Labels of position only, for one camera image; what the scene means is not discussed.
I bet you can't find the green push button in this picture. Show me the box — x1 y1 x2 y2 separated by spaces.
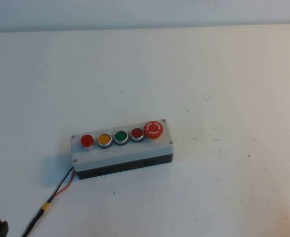
113 130 129 146

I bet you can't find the yellow push button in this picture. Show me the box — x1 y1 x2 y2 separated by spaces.
97 133 113 149

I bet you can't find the grey button control box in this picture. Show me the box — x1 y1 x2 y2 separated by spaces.
70 119 174 180

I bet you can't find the red flat push button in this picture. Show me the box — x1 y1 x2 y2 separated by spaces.
129 127 145 143

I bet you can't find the red emergency stop mushroom button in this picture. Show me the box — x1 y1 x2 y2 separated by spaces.
143 120 163 140

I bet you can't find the red indicator lamp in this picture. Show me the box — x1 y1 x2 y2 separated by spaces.
81 134 95 151

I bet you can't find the black sheathed cable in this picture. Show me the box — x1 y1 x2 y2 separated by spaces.
21 208 44 237

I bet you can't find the thin black wire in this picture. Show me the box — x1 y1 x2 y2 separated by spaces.
47 166 75 202

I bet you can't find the thin red wire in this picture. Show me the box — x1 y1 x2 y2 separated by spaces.
52 170 76 198

